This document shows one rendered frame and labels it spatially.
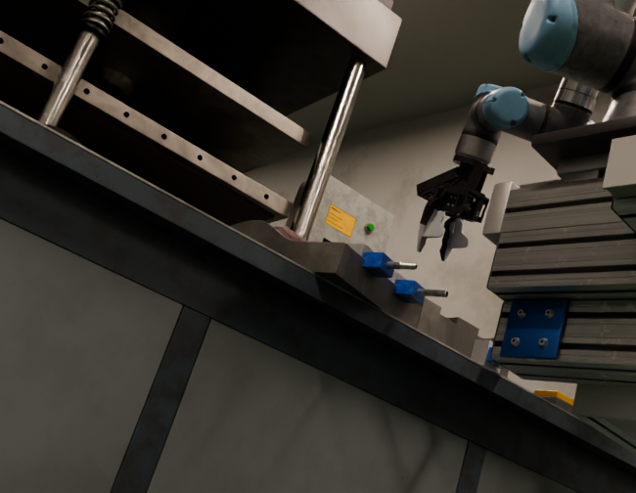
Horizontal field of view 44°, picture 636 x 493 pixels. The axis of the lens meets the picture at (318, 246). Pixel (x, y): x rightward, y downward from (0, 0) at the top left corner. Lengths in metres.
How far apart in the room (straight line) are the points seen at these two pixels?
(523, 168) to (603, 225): 3.61
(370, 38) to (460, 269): 2.31
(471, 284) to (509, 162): 0.79
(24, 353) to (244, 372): 0.34
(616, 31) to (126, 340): 0.83
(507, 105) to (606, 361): 0.60
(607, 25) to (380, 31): 1.41
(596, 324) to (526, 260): 0.13
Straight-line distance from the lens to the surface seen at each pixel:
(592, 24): 1.23
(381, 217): 2.60
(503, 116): 1.50
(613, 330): 1.09
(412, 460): 1.47
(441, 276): 4.66
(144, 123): 2.16
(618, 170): 0.98
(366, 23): 2.54
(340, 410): 1.36
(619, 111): 1.21
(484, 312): 4.35
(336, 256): 1.26
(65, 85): 2.06
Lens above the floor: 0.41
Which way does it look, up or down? 20 degrees up
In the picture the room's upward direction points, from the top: 19 degrees clockwise
